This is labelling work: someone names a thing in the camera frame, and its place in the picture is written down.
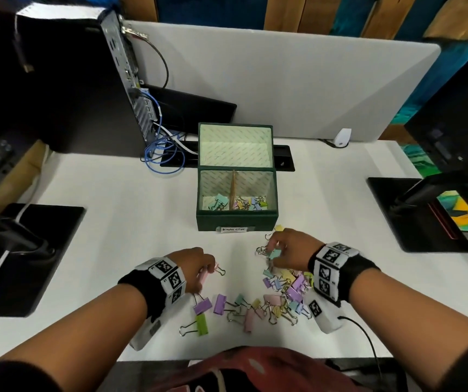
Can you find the pink binder clip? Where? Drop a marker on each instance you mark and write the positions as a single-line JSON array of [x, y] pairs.
[[203, 276]]

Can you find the person's right forearm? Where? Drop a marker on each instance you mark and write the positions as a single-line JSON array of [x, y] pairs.
[[405, 322]]

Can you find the black flat panel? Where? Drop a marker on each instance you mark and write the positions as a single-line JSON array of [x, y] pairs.
[[193, 110]]

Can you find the small white device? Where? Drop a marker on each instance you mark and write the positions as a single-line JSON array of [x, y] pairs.
[[342, 137]]

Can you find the white paper label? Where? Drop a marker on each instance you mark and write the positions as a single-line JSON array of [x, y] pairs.
[[234, 229]]

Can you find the heap of small clips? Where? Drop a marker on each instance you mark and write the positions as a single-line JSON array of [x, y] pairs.
[[252, 203]]

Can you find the yellow binder clip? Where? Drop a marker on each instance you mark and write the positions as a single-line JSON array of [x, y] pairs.
[[279, 228]]

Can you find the black computer tower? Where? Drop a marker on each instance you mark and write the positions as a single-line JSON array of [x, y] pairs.
[[83, 85]]

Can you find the pile of pastel binder clips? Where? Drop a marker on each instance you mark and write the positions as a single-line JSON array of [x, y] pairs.
[[272, 300]]

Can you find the green storage box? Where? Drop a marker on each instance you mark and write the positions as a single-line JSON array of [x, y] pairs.
[[236, 218]]

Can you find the person's left fingers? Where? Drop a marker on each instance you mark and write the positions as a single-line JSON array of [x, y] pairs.
[[208, 267]]

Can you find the person's right hand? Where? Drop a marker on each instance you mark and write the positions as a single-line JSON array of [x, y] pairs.
[[297, 249]]

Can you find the person's left forearm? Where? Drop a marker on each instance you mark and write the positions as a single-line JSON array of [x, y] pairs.
[[83, 338]]

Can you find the heap of large clips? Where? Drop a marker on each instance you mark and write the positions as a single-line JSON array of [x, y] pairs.
[[220, 201]]

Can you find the person's red clothing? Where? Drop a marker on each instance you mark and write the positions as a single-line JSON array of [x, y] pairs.
[[254, 371]]

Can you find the white desk partition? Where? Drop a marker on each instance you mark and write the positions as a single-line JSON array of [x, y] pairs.
[[283, 85]]

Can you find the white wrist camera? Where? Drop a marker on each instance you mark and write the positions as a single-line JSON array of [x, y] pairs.
[[146, 332], [323, 314]]

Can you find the person's left hand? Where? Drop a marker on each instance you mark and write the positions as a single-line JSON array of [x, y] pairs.
[[187, 269]]

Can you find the person's right fingers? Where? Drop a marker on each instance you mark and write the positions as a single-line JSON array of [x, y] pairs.
[[274, 241]]

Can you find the teal binder clip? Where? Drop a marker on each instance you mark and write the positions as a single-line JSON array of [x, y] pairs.
[[275, 253]]

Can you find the black monitor stand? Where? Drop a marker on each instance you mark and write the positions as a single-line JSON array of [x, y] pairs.
[[417, 224], [21, 273]]

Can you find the black marker wristband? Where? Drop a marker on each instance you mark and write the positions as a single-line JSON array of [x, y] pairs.
[[156, 283], [338, 269]]

